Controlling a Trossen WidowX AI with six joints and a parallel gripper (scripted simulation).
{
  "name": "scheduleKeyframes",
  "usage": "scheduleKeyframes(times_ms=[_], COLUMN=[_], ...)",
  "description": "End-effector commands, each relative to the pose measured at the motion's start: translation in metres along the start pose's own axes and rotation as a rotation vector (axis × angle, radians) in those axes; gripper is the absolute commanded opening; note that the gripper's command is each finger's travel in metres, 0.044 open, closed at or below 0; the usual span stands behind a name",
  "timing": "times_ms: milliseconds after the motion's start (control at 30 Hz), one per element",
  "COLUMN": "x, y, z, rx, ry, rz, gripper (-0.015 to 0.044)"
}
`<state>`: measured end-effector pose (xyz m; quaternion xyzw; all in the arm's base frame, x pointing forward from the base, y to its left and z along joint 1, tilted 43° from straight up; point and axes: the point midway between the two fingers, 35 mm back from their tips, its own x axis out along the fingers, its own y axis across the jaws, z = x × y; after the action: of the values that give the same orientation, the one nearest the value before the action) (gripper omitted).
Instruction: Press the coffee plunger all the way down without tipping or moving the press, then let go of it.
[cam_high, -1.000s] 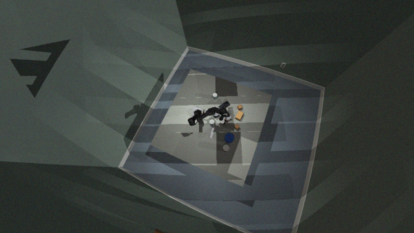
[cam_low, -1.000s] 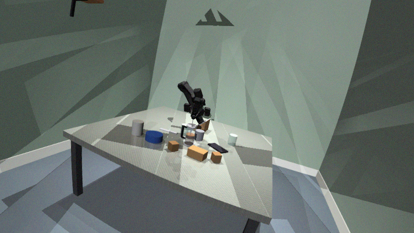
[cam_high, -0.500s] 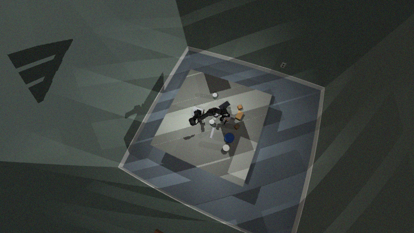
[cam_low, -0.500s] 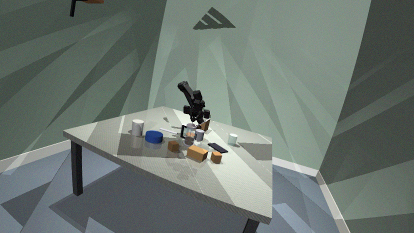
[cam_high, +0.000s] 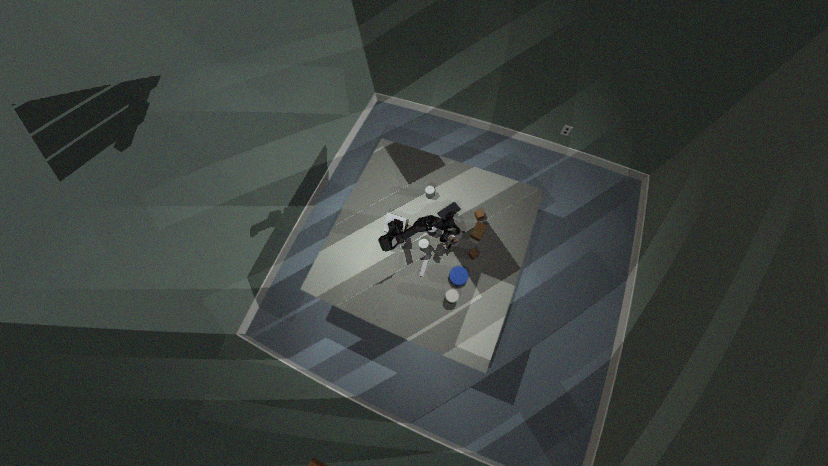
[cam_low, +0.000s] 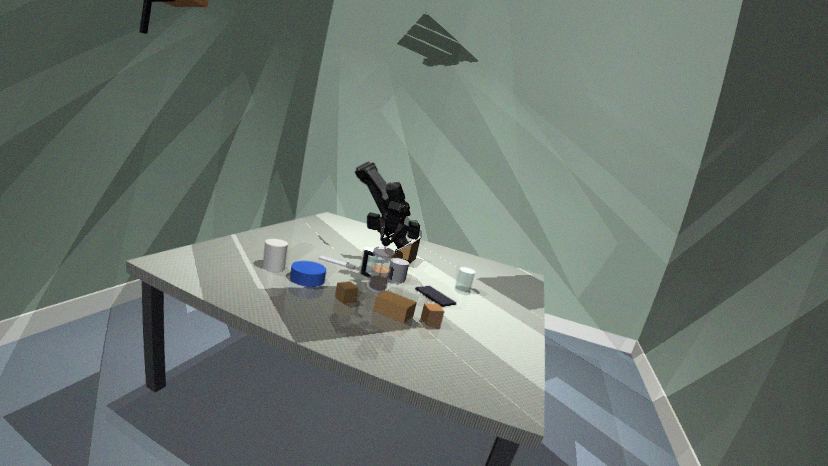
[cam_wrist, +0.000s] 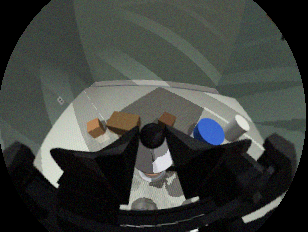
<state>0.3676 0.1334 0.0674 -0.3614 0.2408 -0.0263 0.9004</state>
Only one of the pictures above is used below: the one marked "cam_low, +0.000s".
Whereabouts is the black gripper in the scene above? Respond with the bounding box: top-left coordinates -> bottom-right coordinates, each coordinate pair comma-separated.
367,212 -> 420,243

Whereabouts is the glass french press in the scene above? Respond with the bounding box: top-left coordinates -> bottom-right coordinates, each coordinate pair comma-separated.
360,237 -> 395,294

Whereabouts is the blue short cylinder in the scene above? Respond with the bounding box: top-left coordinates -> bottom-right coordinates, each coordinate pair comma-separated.
290,260 -> 326,287

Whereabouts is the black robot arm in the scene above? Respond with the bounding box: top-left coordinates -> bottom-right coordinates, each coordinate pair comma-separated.
355,162 -> 411,251

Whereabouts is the dark grey flat bar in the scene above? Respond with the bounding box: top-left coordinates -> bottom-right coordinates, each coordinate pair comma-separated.
415,286 -> 457,307

